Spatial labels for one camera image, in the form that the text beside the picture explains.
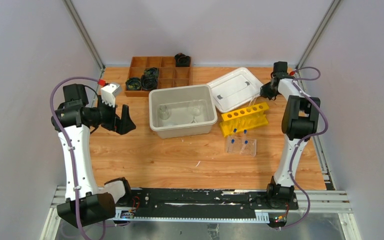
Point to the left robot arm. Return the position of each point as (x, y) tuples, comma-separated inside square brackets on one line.
[(85, 203)]

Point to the yellow test tube rack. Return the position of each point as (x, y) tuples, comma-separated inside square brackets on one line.
[(246, 118)]

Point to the small clear glass jar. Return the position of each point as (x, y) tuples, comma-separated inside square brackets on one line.
[(164, 112)]

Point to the wooden compartment tray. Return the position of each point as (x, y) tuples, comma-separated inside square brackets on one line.
[(170, 76)]

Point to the clear test tube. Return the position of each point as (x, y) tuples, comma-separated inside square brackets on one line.
[(252, 101)]

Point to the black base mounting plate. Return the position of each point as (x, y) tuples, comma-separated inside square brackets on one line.
[(194, 204)]

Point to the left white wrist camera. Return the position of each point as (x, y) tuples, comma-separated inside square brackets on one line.
[(109, 93)]

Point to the white plastic bin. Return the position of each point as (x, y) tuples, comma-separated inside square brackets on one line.
[(181, 123)]

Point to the white bin lid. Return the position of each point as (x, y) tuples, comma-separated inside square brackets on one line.
[(234, 89)]

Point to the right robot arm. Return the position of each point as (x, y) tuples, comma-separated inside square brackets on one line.
[(299, 123)]

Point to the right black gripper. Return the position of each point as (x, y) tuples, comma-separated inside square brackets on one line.
[(265, 91)]

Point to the clear glass beaker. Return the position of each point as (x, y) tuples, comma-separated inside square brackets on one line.
[(195, 108)]

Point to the black round lens part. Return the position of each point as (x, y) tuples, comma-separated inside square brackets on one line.
[(148, 83), (152, 72), (182, 60), (133, 84)]

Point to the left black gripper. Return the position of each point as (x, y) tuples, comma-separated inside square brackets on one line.
[(114, 117)]

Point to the clear acrylic tube rack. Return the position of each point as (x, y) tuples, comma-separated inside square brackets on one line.
[(251, 149)]

